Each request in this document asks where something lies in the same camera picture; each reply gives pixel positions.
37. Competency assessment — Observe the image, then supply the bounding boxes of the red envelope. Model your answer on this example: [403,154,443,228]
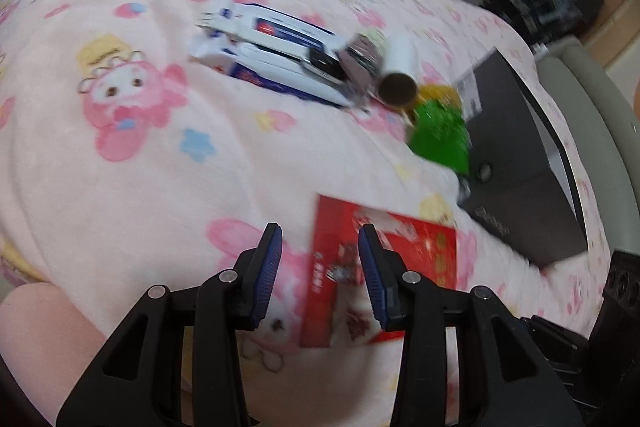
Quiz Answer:
[300,195,457,348]

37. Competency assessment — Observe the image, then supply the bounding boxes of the green yellow plastic toy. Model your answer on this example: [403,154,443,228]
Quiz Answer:
[407,84,470,176]

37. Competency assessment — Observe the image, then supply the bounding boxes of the white blue wet wipes pack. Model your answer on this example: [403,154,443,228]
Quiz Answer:
[189,0,356,107]

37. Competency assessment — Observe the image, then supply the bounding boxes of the dark grey storage box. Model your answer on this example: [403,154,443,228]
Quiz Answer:
[454,51,588,269]

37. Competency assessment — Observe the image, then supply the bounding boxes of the pink cartoon fleece blanket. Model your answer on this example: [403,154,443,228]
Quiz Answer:
[1,0,611,421]

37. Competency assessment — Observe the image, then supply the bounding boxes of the grey sofa cushion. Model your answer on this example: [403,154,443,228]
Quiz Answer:
[536,38,639,255]

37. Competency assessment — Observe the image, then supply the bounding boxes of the white paper roll tube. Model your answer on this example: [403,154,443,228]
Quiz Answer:
[375,34,419,108]

